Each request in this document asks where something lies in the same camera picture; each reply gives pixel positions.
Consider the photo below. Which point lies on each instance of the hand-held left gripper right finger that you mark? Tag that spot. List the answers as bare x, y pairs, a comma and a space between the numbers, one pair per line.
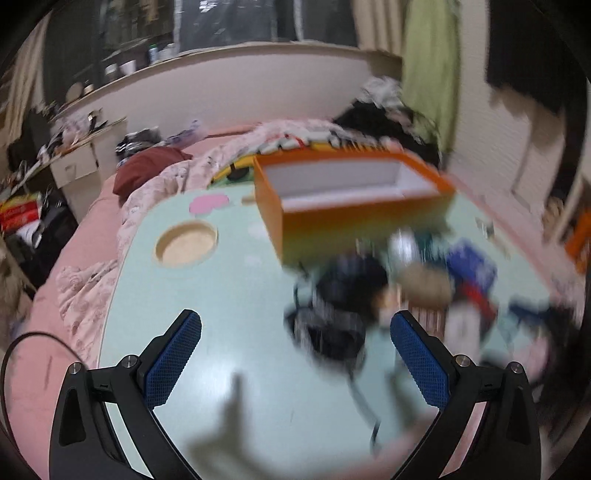
418, 360

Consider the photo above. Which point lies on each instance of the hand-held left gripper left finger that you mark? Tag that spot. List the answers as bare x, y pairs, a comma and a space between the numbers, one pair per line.
178, 355

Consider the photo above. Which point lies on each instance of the black fabric pouch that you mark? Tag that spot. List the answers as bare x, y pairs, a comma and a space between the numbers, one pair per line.
341, 286

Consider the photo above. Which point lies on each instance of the orange storage box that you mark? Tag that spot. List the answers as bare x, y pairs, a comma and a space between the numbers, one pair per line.
332, 230

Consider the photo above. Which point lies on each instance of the light green desktop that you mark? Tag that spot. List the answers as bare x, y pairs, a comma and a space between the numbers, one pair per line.
231, 300

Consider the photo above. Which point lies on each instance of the red and white object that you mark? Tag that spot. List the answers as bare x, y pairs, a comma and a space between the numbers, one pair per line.
471, 314

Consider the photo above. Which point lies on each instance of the tan fuzzy object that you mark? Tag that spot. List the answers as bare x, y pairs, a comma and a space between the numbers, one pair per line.
427, 284

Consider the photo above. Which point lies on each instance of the blue packet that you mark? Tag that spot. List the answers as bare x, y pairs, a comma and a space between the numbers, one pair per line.
471, 263

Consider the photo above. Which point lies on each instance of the silver object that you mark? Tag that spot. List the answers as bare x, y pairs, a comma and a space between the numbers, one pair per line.
401, 247

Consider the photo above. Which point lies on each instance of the pink sticker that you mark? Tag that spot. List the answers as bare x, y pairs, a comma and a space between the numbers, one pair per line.
210, 204

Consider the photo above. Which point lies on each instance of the pink floral blanket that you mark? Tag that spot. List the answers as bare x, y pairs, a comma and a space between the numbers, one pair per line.
147, 194

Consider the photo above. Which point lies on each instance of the dark red pillow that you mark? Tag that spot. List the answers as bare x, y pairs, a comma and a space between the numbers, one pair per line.
147, 170

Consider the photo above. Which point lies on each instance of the orange object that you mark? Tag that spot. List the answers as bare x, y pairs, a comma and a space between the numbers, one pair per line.
579, 242

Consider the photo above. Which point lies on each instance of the white drawer cabinet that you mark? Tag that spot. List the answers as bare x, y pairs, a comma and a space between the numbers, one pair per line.
78, 170

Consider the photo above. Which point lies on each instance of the red packaging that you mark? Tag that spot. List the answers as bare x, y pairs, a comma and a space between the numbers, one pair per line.
18, 214

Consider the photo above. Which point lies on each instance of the black and white striped cloth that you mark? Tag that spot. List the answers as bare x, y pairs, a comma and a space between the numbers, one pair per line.
136, 143

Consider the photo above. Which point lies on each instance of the pile of clothes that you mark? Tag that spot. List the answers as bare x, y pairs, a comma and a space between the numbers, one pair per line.
383, 115

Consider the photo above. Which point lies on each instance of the black bag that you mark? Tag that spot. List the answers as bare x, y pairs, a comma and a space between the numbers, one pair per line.
27, 138

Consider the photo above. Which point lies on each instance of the green hanging cloth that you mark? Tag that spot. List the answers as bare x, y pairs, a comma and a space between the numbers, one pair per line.
429, 69

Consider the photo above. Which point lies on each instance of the white cup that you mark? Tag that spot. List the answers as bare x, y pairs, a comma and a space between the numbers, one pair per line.
128, 68

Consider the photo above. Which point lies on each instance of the small bottle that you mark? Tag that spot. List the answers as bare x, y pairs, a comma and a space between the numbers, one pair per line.
153, 54

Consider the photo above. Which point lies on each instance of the black hanging garment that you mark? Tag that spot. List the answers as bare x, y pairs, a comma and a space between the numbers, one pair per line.
521, 46

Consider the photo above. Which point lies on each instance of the beige curtain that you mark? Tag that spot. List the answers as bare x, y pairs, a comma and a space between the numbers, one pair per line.
378, 23

